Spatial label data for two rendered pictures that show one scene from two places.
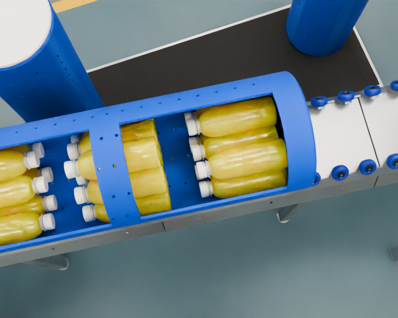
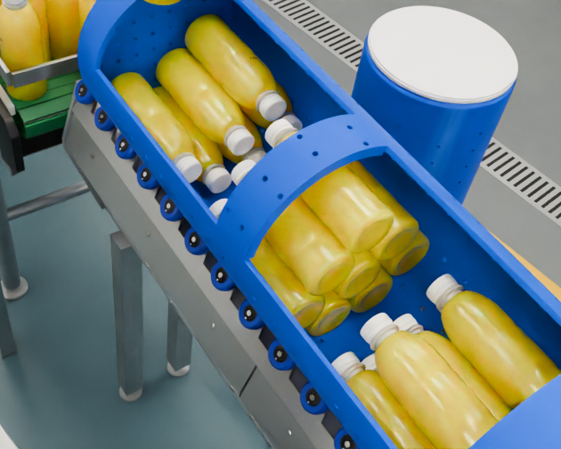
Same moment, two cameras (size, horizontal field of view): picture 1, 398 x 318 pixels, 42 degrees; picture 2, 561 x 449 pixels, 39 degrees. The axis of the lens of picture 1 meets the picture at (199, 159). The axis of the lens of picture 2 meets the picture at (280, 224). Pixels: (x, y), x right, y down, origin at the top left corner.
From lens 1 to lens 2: 0.57 m
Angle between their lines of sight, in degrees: 35
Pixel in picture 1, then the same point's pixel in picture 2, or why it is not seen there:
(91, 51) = not seen: hidden behind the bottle
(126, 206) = (257, 208)
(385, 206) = not seen: outside the picture
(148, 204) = (274, 278)
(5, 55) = (400, 67)
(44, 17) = (482, 91)
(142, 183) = (305, 234)
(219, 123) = (476, 317)
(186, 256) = not seen: outside the picture
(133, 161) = (337, 193)
